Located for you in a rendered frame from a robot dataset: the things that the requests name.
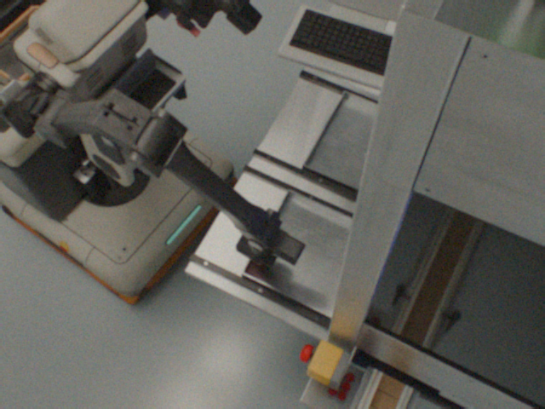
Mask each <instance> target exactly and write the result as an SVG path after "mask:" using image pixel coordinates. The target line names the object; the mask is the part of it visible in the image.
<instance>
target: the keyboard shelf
mask: <svg viewBox="0 0 545 409"><path fill-rule="evenodd" d="M306 9H309V10H312V11H314V12H318V13H320V14H325V15H328V16H330V17H333V18H336V19H338V20H343V21H346V22H349V23H352V24H354V25H356V24H357V25H360V26H364V27H367V28H370V29H372V30H376V31H379V32H383V33H386V34H388V35H391V36H393V33H391V32H387V31H384V30H385V28H386V25H387V23H388V20H386V19H383V18H381V17H377V16H374V15H372V14H367V13H365V12H362V11H359V10H356V9H351V8H349V7H346V6H343V5H340V4H338V3H333V4H332V6H331V8H330V11H329V12H326V11H323V10H321V9H316V8H313V7H310V6H307V5H305V4H303V5H301V7H300V9H299V11H298V13H297V15H296V17H295V19H294V21H293V23H292V25H291V27H290V29H289V31H288V33H287V34H286V36H285V38H284V41H283V43H282V45H281V47H280V49H279V51H278V56H279V57H280V58H283V59H286V60H290V61H293V62H295V63H298V64H301V65H303V66H307V67H309V68H312V69H314V70H317V71H320V72H324V73H327V74H329V75H332V76H335V77H338V78H342V79H345V80H347V81H350V82H352V81H353V82H355V83H358V84H362V85H365V86H367V87H370V88H372V89H377V90H380V91H381V89H382V82H383V78H384V77H383V76H380V75H377V74H374V73H372V72H368V71H366V70H363V69H360V68H357V67H355V66H350V65H348V64H345V63H342V62H340V61H337V60H330V59H327V58H324V57H322V56H319V55H315V54H312V53H310V52H307V51H305V50H302V49H298V48H295V47H292V46H290V40H291V38H292V37H293V35H294V33H295V30H296V28H297V27H298V25H299V23H300V21H301V18H302V16H303V15H304V13H305V11H306Z"/></svg>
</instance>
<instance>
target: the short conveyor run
mask: <svg viewBox="0 0 545 409"><path fill-rule="evenodd" d="M370 376H371V377H370ZM368 382H369V383H368ZM367 383H368V385H367ZM366 385H367V387H366ZM371 386H372V387H371ZM365 387H366V388H365ZM363 393H364V394H363ZM419 394H420V392H419V391H417V390H415V389H413V388H412V387H408V386H406V385H404V384H403V383H401V382H400V381H398V380H396V379H394V378H392V377H389V376H388V375H386V374H384V373H382V372H379V371H378V370H377V369H374V368H372V366H368V367H367V369H366V371H365V375H364V378H363V380H362V382H361V384H360V386H359V389H358V391H357V393H356V395H355V397H354V399H353V402H352V404H351V405H350V408H349V409H413V408H414V406H415V403H416V400H417V397H418V395H419ZM362 395H363V396H362ZM361 396H362V398H361ZM358 404H359V405H358ZM357 406H358V408H357Z"/></svg>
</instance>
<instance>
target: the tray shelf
mask: <svg viewBox="0 0 545 409"><path fill-rule="evenodd" d="M304 71H305V72H309V73H311V74H313V75H315V76H318V77H320V78H323V79H325V80H328V81H330V82H332V83H334V84H338V85H340V86H342V87H344V88H346V89H350V90H352V91H354V92H355V91H356V92H359V93H360V94H363V95H366V96H369V97H370V98H373V99H375V100H378V101H379V97H380V96H379V95H375V94H373V93H370V92H369V91H366V90H364V89H361V88H359V87H356V86H352V85H350V84H346V83H344V82H342V81H340V80H338V79H335V78H333V77H330V76H328V75H325V74H323V73H321V72H318V71H315V70H313V69H311V68H309V67H306V68H305V70H304ZM340 98H341V95H338V94H336V93H334V92H332V91H329V90H327V89H324V88H322V87H319V86H318V85H316V84H312V83H309V82H308V81H306V80H303V79H301V78H299V79H298V81H297V83H296V84H295V87H294V89H293V91H292V92H291V94H290V96H289V98H288V100H287V101H286V102H285V104H284V106H283V108H282V109H281V111H280V113H279V114H278V116H277V117H276V119H275V121H274V123H273V124H272V127H271V128H270V130H269V131H268V132H267V135H266V136H265V137H264V139H263V140H262V142H261V144H260V146H259V147H258V148H257V149H259V150H262V151H263V152H265V153H268V154H271V155H272V156H274V157H276V158H280V159H282V160H283V161H286V162H288V163H289V164H292V165H294V166H296V167H298V168H300V169H302V164H303V162H304V161H305V159H306V157H307V155H308V154H309V152H310V150H311V148H312V147H313V144H314V142H315V141H316V140H317V138H318V135H319V134H320V132H321V130H322V129H323V128H324V126H325V124H326V123H327V121H328V119H329V117H330V115H331V114H332V112H333V110H334V109H335V107H336V104H337V102H338V101H339V100H340ZM248 166H250V167H252V168H254V169H256V170H259V171H261V172H263V173H265V174H268V175H270V176H272V177H274V178H277V179H279V180H280V181H283V182H286V183H287V184H289V185H291V186H292V187H296V188H300V189H301V190H304V191H306V192H308V193H310V194H312V195H315V196H317V197H319V198H321V199H324V200H326V201H328V202H330V203H332V204H334V205H337V206H339V207H341V208H343V209H344V210H347V211H349V212H352V213H353V212H354V207H355V204H356V202H353V201H352V200H350V199H346V198H344V197H343V196H341V195H340V194H337V193H334V192H332V191H330V190H328V189H326V188H324V187H319V186H317V185H315V184H313V183H311V182H309V181H306V180H303V179H301V178H300V177H298V176H294V175H292V174H290V173H289V172H287V171H285V170H282V169H280V168H278V167H276V166H274V165H272V164H269V163H267V162H265V161H263V160H260V159H258V158H256V157H254V156H253V157H252V159H251V160H250V162H249V164H248ZM235 189H236V190H237V191H238V192H239V193H240V194H241V195H242V196H244V197H245V198H246V199H247V200H248V201H249V202H251V203H252V204H254V205H259V206H260V207H262V208H263V209H265V210H266V209H267V208H272V209H274V210H276V211H277V209H278V207H279V206H280V204H281V202H282V201H283V199H284V196H285V195H286V193H287V192H285V191H284V190H282V189H280V188H275V187H273V186H271V185H268V184H266V183H265V182H263V181H260V180H257V179H255V178H254V177H252V176H248V175H246V174H245V173H243V174H242V175H241V177H240V178H239V180H238V184H237V186H236V187H235ZM240 235H242V234H241V233H239V231H238V230H237V229H236V228H235V227H234V225H233V223H232V222H231V220H230V219H229V218H228V217H227V216H226V215H224V214H223V213H222V212H220V213H219V215H218V217H216V219H215V221H214V223H213V225H212V226H211V228H210V230H209V231H208V233H207V234H206V236H205V238H204V239H203V241H202V242H201V244H200V246H199V247H198V249H197V250H196V252H195V254H196V255H198V256H201V257H202V258H204V259H206V260H208V261H210V262H212V263H215V264H217V265H219V266H221V267H223V268H225V269H227V270H229V271H231V272H233V273H234V274H236V275H238V276H240V277H242V276H241V273H242V271H243V269H244V267H245V265H246V263H247V262H248V260H249V259H248V258H246V257H244V256H243V255H242V254H240V253H238V252H236V244H237V241H238V239H239V237H240ZM185 272H186V274H188V275H190V276H192V277H193V278H195V279H198V280H200V281H202V282H204V283H205V284H207V285H210V286H212V287H214V288H216V289H217V290H219V291H222V292H224V293H226V294H227V295H228V296H230V297H233V298H235V299H237V300H239V301H242V302H245V303H247V304H249V305H250V306H252V307H254V308H257V309H259V310H260V311H262V312H264V313H266V314H269V315H271V316H272V317H274V318H276V319H278V320H281V321H283V322H284V323H286V324H288V325H291V326H293V327H295V328H296V329H297V330H299V331H302V332H304V333H306V334H307V335H309V336H311V337H314V339H316V340H318V341H321V340H324V341H327V336H328V333H329V331H328V330H326V329H324V328H323V327H321V325H318V324H316V323H314V322H312V321H311V320H308V319H306V318H304V317H302V316H300V315H299V314H296V313H294V312H293V311H291V310H289V309H287V308H285V307H283V306H281V305H279V304H277V303H275V302H273V301H271V300H269V299H267V298H265V297H263V296H260V295H259V296H258V295H256V294H255V293H253V292H251V291H248V290H246V289H244V288H243V287H241V286H239V285H236V284H234V283H233V282H232V281H230V280H228V279H225V278H223V277H221V276H220V275H218V274H215V273H213V272H211V271H209V270H208V269H206V268H203V267H201V266H199V265H197V264H196V263H194V262H191V261H190V262H189V263H188V265H187V267H186V269H185Z"/></svg>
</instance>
